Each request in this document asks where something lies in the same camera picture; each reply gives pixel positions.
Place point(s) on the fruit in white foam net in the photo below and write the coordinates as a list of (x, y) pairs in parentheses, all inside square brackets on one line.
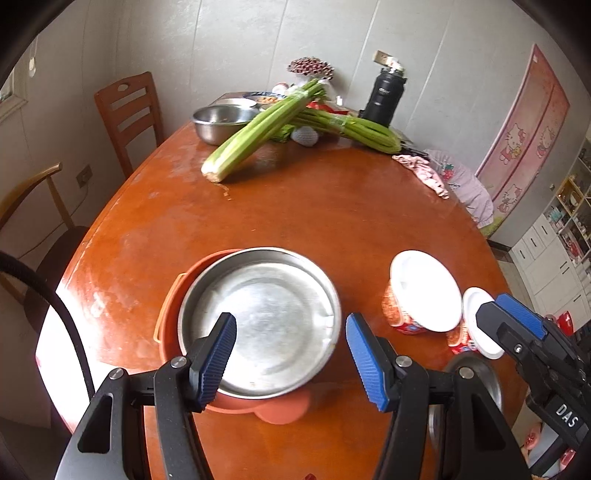
[(304, 137)]

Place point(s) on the pink frilly cloth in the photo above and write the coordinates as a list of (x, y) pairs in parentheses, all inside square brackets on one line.
[(422, 173)]

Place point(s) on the white storage cabinet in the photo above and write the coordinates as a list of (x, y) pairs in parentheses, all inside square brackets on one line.
[(549, 258)]

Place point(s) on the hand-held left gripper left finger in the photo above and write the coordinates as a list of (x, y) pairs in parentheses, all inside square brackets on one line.
[(217, 364)]

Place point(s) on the celery bunch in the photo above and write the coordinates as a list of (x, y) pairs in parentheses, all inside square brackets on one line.
[(360, 131), (249, 138)]

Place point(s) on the wall power socket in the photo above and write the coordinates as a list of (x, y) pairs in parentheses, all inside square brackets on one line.
[(383, 57)]

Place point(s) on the low wall socket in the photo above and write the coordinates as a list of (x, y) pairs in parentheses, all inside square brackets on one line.
[(84, 176)]

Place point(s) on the black thermos bottle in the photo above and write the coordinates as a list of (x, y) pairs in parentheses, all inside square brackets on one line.
[(381, 99)]

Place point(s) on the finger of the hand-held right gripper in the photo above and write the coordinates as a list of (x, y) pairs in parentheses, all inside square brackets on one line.
[(501, 327), (521, 316)]

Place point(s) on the curved-back wooden chair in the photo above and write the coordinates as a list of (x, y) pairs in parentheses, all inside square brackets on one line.
[(60, 263)]

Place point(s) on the metal pan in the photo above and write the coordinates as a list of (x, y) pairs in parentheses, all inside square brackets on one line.
[(272, 314)]

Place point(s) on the deep stainless steel bowl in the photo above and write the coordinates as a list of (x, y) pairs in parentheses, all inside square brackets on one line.
[(217, 127)]

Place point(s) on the red paper bowl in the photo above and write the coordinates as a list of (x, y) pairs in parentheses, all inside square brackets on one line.
[(468, 304), (425, 290)]

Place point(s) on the red plastic bag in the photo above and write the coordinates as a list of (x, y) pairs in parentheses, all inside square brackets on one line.
[(330, 108)]

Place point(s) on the pink strawberry print garment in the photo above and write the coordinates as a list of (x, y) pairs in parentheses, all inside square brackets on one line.
[(466, 189)]

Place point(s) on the brown slatted wooden chair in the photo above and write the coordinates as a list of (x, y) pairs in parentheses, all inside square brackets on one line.
[(143, 90)]

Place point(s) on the green leafy vegetable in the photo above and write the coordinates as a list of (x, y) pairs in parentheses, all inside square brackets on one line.
[(281, 134)]

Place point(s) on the orange plastic plate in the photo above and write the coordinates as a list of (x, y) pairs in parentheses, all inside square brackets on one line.
[(281, 413)]

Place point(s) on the window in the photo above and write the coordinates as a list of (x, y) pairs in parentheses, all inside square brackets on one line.
[(9, 101)]

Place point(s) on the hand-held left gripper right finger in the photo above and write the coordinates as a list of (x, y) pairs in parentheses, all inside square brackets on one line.
[(369, 364)]

